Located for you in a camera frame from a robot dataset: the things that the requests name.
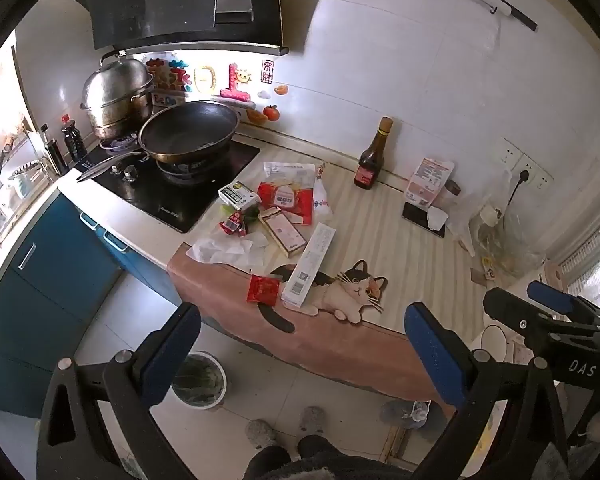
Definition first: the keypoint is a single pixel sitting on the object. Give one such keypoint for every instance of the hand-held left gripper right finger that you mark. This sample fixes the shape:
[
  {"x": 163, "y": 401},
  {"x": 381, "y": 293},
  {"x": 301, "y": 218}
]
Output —
[{"x": 432, "y": 360}]

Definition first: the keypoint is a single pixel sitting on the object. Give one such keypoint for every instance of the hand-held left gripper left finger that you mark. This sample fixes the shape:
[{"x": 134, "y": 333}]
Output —
[{"x": 165, "y": 355}]

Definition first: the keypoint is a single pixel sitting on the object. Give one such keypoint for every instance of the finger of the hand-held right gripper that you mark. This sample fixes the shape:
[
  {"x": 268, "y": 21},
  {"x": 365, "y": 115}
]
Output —
[
  {"x": 510, "y": 310},
  {"x": 550, "y": 296}
]

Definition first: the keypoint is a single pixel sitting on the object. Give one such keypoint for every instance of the white trash bin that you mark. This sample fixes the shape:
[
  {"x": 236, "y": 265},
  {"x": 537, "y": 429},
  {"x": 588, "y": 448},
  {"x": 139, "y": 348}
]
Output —
[{"x": 215, "y": 400}]

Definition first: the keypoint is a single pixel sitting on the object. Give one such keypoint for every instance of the white paper towel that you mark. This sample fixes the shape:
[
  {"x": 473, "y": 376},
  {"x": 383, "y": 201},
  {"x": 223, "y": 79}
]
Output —
[{"x": 227, "y": 250}]

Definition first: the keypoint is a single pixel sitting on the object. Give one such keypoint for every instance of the green vegetable piece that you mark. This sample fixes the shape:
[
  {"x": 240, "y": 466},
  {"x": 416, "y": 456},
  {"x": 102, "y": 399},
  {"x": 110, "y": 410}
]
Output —
[{"x": 251, "y": 214}]

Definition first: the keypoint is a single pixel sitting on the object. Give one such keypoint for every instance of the grey bin liner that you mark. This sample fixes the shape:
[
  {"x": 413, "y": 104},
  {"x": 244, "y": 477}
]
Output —
[{"x": 200, "y": 382}]

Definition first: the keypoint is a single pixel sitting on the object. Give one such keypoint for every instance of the white window grille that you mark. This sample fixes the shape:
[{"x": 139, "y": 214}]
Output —
[{"x": 590, "y": 260}]

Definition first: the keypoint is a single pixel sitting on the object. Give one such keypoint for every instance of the clear plastic bag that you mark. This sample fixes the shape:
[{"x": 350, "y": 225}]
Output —
[{"x": 510, "y": 242}]

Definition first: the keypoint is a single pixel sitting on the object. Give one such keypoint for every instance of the red square sachet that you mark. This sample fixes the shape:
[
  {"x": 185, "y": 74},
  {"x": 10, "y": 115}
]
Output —
[{"x": 262, "y": 290}]

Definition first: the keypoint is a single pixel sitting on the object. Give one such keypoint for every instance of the small crumpled white paper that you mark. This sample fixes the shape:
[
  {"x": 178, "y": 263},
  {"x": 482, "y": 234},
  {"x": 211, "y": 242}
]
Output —
[{"x": 437, "y": 217}]

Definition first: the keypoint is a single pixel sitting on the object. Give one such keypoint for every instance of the grey slipper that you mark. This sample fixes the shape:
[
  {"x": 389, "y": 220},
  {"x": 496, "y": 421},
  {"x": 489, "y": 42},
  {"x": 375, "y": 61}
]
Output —
[
  {"x": 261, "y": 434},
  {"x": 312, "y": 420}
]

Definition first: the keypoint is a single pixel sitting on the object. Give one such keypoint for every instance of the striped cat print mat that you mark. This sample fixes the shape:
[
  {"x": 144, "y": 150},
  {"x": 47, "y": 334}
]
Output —
[{"x": 380, "y": 240}]

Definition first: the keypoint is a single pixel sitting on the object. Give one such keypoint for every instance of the black smartphone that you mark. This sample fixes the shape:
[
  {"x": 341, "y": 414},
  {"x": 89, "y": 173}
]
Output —
[{"x": 415, "y": 215}]

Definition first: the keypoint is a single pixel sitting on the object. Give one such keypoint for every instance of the blue kitchen cabinet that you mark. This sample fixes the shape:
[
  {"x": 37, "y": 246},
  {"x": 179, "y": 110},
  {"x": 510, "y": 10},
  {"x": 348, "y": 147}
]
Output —
[{"x": 45, "y": 280}]

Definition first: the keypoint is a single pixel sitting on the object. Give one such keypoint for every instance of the person's dark fuzzy clothing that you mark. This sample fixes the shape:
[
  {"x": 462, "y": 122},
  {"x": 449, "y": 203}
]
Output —
[{"x": 325, "y": 460}]

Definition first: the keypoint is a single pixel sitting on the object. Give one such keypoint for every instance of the small red wrapper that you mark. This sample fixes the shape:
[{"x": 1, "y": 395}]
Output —
[{"x": 232, "y": 222}]

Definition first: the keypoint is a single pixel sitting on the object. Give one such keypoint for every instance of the long white box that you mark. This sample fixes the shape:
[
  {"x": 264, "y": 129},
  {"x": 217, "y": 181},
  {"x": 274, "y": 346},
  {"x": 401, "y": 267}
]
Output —
[{"x": 310, "y": 265}]

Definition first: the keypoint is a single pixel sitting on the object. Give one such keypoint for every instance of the white printed food packet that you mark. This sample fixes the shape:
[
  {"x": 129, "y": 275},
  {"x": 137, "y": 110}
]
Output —
[{"x": 427, "y": 175}]

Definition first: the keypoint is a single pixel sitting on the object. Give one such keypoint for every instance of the black glass gas stove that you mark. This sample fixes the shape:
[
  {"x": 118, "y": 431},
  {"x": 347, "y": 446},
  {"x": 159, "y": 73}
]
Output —
[{"x": 150, "y": 195}]

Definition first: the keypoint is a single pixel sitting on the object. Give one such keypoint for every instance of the beige flat box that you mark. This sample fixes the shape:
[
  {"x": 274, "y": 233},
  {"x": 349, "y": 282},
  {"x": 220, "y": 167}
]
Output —
[{"x": 282, "y": 232}]

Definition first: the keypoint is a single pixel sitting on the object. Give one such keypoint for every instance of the white and green small box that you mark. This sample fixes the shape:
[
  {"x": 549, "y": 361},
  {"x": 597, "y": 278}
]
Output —
[{"x": 237, "y": 195}]

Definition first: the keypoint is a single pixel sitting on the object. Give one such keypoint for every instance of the red wipes packet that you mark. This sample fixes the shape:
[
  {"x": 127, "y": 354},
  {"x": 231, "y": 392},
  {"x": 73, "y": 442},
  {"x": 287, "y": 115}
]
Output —
[{"x": 285, "y": 200}]

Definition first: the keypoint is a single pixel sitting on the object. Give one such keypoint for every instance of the white bag with red print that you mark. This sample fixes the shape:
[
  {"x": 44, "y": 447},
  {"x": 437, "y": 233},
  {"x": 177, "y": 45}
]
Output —
[{"x": 324, "y": 195}]

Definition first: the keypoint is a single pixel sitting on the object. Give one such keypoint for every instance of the brown glass bottle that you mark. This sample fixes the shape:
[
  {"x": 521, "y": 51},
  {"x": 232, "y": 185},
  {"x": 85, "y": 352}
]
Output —
[{"x": 370, "y": 165}]

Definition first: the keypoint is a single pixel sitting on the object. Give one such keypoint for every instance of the white plastic wrapper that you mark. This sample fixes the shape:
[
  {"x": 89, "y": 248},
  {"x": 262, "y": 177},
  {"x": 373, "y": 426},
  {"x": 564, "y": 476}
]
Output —
[{"x": 290, "y": 171}]

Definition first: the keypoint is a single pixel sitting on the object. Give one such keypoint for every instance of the dark sauce bottle red cap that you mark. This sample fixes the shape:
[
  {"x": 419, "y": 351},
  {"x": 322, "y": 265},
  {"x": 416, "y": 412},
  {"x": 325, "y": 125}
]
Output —
[{"x": 73, "y": 139}]

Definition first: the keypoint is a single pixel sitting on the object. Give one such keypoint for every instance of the steel steamer pot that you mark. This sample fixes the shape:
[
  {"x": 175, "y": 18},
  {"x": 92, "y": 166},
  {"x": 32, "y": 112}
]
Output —
[{"x": 115, "y": 95}]

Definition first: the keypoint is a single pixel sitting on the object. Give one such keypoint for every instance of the black range hood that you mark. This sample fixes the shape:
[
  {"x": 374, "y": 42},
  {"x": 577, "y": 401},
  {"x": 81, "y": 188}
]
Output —
[{"x": 180, "y": 0}]

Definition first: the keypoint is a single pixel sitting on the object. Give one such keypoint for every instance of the white wall socket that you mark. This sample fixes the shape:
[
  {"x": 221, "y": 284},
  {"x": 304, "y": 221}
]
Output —
[{"x": 535, "y": 170}]

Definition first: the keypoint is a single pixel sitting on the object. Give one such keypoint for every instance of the colourful wall stickers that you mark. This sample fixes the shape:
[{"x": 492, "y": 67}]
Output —
[{"x": 230, "y": 80}]

